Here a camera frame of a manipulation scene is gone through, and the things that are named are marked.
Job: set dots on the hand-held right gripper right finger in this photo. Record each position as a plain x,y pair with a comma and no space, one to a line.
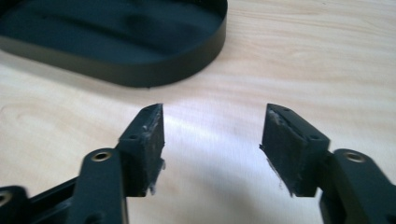
292,155

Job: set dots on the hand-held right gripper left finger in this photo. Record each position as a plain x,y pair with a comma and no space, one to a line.
143,155

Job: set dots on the black oval tray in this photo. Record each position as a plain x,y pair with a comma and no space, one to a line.
118,40

